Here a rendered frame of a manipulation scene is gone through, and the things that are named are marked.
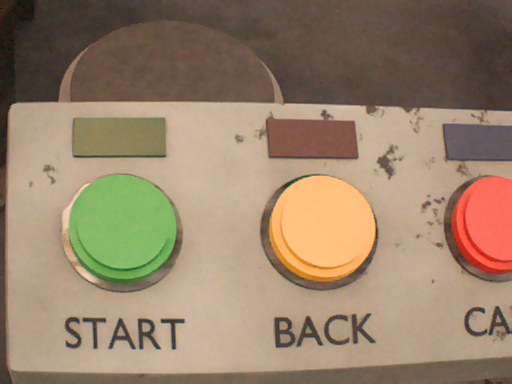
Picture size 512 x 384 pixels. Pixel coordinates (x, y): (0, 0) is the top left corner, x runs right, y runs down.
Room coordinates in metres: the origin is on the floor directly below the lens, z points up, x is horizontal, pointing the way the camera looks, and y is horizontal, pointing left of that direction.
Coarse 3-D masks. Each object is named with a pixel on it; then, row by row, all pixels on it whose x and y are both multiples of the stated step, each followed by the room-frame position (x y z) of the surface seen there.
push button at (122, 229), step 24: (96, 192) 0.26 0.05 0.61; (120, 192) 0.26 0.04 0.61; (144, 192) 0.26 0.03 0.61; (72, 216) 0.25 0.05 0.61; (96, 216) 0.25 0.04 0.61; (120, 216) 0.25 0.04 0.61; (144, 216) 0.25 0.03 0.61; (168, 216) 0.26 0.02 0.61; (72, 240) 0.24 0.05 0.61; (96, 240) 0.24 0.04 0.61; (120, 240) 0.24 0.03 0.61; (144, 240) 0.24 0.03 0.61; (168, 240) 0.25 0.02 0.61; (96, 264) 0.23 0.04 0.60; (120, 264) 0.23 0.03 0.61; (144, 264) 0.24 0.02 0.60
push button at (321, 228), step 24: (288, 192) 0.27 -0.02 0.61; (312, 192) 0.27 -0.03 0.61; (336, 192) 0.28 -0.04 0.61; (288, 216) 0.26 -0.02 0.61; (312, 216) 0.27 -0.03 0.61; (336, 216) 0.27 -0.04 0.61; (360, 216) 0.27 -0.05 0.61; (288, 240) 0.25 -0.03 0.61; (312, 240) 0.26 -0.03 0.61; (336, 240) 0.26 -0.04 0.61; (360, 240) 0.26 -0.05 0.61; (288, 264) 0.25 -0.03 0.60; (312, 264) 0.25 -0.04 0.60; (336, 264) 0.25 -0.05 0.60
